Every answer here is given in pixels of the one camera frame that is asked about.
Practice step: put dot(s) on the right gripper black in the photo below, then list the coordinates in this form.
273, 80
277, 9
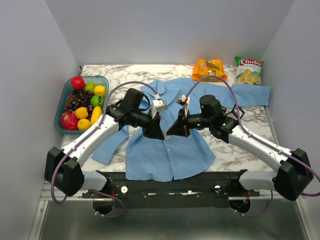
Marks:
181, 127

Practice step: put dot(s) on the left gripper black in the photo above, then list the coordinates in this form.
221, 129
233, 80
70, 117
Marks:
153, 129

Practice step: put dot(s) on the light blue button shirt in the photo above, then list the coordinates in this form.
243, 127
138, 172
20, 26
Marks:
182, 157

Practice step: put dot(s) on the black brooch box red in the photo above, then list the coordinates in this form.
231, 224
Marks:
236, 112

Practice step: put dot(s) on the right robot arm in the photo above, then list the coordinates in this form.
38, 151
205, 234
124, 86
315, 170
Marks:
290, 169

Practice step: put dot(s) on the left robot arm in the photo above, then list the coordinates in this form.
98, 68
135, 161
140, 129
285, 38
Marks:
63, 168

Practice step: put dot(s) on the yellow toy mango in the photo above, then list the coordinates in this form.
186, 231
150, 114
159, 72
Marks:
95, 116

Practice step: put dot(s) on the orange mango gummy bag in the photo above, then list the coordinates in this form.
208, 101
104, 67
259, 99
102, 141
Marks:
205, 68

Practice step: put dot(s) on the green toy lime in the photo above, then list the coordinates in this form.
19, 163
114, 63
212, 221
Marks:
90, 86
97, 101

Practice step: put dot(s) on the orange toy fruit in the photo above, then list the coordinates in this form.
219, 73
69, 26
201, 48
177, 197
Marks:
100, 90
84, 124

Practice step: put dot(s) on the teal plastic fruit basin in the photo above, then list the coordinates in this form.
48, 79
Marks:
66, 91

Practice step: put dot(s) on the yellow toy lemon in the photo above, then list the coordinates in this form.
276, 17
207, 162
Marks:
81, 113

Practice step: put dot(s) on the dark toy grape bunch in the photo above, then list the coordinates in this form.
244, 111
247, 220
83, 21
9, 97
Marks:
78, 99

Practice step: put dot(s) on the pink toy dragon fruit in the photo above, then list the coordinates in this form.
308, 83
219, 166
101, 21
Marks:
69, 121

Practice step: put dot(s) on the green cassava chips bag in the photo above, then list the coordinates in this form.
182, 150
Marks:
248, 71

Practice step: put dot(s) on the red toy apple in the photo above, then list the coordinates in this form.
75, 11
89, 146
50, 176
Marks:
77, 83

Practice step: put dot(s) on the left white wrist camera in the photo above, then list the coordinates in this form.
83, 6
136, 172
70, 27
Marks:
158, 105

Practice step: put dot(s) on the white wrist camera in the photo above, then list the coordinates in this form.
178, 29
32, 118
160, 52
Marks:
184, 101
158, 105

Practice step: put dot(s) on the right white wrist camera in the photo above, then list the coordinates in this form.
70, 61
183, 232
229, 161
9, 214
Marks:
184, 101

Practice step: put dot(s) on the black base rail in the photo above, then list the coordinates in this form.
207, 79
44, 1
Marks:
207, 189

